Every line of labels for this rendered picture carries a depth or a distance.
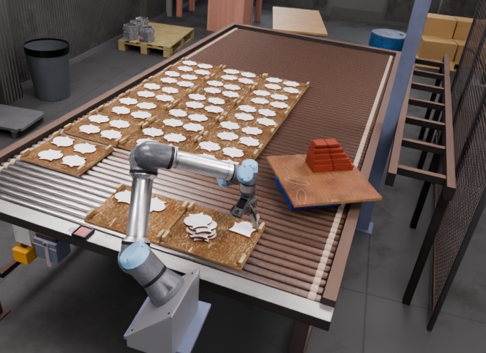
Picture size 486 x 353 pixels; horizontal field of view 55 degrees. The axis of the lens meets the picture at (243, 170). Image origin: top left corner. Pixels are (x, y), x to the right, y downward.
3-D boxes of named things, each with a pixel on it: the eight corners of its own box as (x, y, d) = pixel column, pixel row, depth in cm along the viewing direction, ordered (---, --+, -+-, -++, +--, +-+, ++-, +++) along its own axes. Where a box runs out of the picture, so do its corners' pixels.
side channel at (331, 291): (332, 317, 200) (335, 301, 195) (318, 312, 201) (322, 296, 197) (399, 61, 530) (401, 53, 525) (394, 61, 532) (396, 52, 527)
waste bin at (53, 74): (48, 84, 608) (40, 35, 575) (82, 92, 599) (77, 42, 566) (22, 98, 566) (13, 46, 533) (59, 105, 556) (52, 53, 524)
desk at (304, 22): (311, 57, 804) (318, 10, 764) (318, 88, 679) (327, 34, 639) (267, 53, 805) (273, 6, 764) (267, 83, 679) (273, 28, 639)
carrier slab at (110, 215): (158, 245, 220) (158, 242, 220) (84, 222, 230) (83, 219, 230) (189, 206, 249) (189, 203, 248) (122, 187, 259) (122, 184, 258)
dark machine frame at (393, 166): (408, 313, 320) (455, 188, 267) (352, 296, 330) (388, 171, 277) (422, 137, 563) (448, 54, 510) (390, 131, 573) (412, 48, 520)
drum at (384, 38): (395, 84, 721) (408, 30, 679) (396, 96, 675) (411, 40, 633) (359, 79, 730) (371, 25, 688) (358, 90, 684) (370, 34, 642)
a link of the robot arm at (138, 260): (144, 288, 173) (119, 262, 170) (137, 283, 185) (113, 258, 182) (168, 264, 177) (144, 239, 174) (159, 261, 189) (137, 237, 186)
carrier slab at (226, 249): (240, 271, 210) (240, 268, 209) (159, 244, 221) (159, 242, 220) (265, 228, 238) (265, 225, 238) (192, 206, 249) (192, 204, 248)
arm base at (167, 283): (175, 298, 172) (157, 279, 170) (148, 312, 179) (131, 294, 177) (189, 273, 185) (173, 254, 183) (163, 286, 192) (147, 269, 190)
